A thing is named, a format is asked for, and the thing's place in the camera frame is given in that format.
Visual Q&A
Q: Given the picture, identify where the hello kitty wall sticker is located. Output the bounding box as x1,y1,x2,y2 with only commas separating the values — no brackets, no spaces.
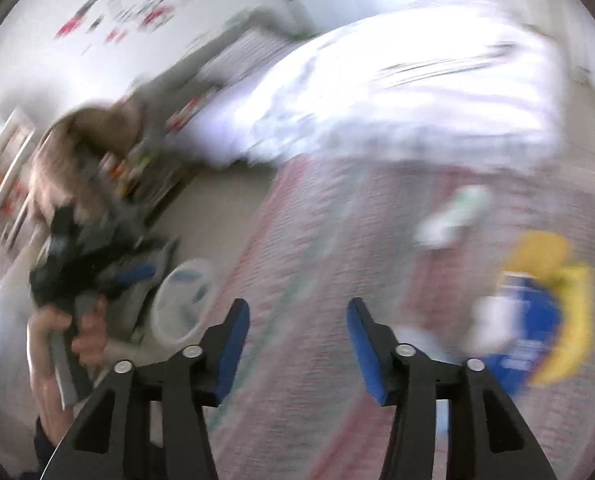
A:
54,0,192,46

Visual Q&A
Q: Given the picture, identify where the left hand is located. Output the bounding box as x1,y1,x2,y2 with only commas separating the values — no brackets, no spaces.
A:
26,297,110,441

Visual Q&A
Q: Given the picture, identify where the white trash bin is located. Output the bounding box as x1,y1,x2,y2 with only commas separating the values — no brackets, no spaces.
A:
148,259,218,348

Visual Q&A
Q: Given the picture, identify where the purple plaid folded quilt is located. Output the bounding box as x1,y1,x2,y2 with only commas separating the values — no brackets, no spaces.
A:
170,0,567,169

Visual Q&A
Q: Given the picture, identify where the yellow snack bag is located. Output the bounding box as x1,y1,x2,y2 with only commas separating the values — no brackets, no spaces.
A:
503,231,595,386

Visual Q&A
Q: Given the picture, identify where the brown plush toy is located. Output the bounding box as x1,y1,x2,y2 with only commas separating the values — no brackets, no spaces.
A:
29,100,143,224

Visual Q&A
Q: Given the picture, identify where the blue tissue box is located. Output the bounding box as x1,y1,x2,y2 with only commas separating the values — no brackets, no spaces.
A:
463,273,562,398

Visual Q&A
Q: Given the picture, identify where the white green drink bottle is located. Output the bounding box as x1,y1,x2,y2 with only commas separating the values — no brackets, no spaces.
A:
415,184,493,250

